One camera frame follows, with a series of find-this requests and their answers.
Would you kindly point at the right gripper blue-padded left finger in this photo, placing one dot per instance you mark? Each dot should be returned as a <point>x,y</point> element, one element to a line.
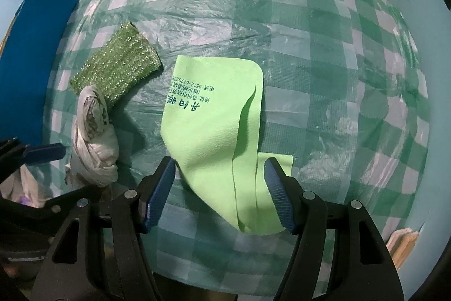
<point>163,180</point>

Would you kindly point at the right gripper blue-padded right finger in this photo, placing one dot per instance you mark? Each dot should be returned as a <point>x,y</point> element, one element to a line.
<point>275,179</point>

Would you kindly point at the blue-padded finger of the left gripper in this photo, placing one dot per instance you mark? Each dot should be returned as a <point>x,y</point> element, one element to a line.
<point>44,154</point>

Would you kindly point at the lime green microfiber cloth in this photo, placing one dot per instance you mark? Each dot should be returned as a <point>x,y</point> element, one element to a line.
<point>211,127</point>

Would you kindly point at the green glitter cloth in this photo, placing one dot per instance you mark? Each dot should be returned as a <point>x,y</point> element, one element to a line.
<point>126,59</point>

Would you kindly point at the blue cardboard box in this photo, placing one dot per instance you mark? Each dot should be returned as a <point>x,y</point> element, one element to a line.
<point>27,58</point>

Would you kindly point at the green checkered tablecloth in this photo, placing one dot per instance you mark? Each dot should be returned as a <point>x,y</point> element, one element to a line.
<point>344,93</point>

